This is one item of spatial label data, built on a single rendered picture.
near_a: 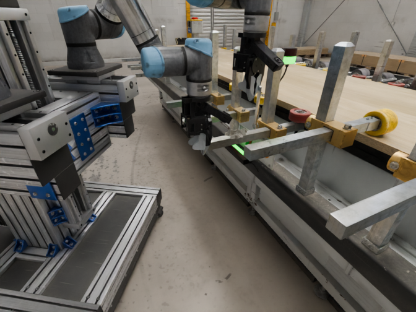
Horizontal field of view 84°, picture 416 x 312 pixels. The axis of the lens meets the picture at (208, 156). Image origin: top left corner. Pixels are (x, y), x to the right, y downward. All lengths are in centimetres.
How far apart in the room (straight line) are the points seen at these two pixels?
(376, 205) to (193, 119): 49
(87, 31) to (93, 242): 101
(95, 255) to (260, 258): 91
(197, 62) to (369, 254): 67
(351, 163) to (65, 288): 129
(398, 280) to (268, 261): 88
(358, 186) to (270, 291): 74
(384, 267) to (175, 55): 74
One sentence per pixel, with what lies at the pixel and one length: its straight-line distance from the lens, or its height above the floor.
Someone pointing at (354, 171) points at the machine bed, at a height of 75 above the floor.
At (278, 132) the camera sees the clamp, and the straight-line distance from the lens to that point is 89.
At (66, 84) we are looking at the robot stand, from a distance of 124.
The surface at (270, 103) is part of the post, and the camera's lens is 91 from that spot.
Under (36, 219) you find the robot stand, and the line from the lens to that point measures 134.
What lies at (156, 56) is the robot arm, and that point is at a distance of 64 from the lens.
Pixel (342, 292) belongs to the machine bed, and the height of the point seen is 17.
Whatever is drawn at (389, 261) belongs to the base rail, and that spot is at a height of 70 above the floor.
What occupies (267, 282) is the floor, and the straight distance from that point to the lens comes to 145.
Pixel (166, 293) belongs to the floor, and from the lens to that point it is 140.
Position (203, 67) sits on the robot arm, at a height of 111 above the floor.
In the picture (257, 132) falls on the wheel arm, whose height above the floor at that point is 86.
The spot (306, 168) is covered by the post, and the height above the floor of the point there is 80.
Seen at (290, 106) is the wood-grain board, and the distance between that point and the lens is 110.
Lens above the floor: 122
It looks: 31 degrees down
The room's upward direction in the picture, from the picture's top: straight up
